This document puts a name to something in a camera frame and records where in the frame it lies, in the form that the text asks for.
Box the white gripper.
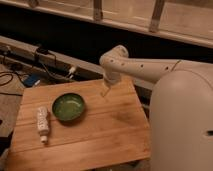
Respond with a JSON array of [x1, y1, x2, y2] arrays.
[[102, 72, 121, 97]]

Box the white squeeze bottle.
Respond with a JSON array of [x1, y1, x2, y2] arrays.
[[37, 106, 49, 143]]

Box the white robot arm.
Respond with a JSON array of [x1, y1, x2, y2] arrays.
[[100, 45, 213, 171]]

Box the green ceramic bowl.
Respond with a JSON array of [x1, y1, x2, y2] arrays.
[[52, 93, 85, 121]]

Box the white plug connector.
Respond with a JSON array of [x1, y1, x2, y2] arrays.
[[68, 66, 77, 78]]

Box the wooden table board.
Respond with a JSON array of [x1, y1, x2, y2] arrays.
[[5, 77, 150, 171]]

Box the black power adapter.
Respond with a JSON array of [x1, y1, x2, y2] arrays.
[[36, 47, 49, 55]]

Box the black cable on floor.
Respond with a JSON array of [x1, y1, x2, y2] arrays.
[[0, 71, 24, 98]]

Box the wooden window frame rail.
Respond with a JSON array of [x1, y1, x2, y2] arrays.
[[0, 0, 213, 49]]

